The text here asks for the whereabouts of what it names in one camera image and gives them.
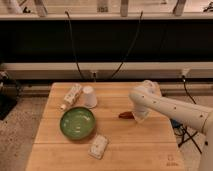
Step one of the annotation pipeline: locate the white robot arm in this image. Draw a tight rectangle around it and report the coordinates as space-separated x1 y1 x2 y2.
129 80 213 171

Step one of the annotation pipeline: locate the green ceramic bowl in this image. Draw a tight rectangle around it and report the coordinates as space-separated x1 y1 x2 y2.
60 107 96 140

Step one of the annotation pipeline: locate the blue connector box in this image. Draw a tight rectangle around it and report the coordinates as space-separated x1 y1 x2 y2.
170 119 182 128

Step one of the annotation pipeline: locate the white patterned sponge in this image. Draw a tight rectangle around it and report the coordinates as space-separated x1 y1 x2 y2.
89 134 109 159

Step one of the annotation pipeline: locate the white paper cup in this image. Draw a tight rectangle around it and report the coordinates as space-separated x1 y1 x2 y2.
83 86 97 108

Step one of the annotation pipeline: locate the white lying bottle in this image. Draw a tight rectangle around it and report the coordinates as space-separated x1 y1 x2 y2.
60 83 82 110

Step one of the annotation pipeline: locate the dark equipment at left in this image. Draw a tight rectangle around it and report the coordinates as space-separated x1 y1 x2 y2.
0 71 22 120

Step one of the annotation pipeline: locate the black floor cable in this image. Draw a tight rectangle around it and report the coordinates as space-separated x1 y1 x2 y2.
173 75 203 154

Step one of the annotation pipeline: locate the wall power outlet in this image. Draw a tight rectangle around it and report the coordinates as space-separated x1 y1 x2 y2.
91 70 98 80

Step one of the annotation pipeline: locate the right black cable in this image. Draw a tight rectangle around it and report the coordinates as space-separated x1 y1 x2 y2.
109 11 144 80

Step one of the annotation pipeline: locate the left black cable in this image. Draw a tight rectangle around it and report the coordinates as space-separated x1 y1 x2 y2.
64 10 86 81

